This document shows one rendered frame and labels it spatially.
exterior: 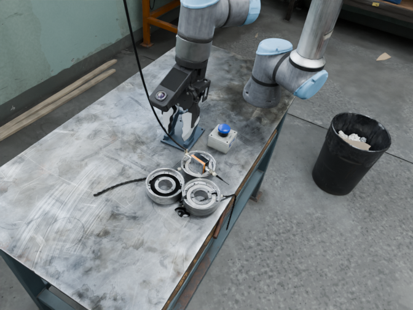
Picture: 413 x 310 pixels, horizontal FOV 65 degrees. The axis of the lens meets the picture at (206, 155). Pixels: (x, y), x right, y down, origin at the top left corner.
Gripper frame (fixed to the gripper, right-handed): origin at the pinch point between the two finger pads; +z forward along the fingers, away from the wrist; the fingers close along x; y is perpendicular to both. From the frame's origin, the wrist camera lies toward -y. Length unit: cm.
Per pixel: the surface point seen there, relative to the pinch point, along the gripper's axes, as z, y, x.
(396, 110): 66, 240, -80
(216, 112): 13.2, 37.8, 4.8
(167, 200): 16.4, -6.6, -4.0
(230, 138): 10.5, 23.2, -7.5
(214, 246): 71, 28, -13
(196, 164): 11.8, 6.2, -4.7
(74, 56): 68, 115, 157
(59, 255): 22.5, -31.1, 8.9
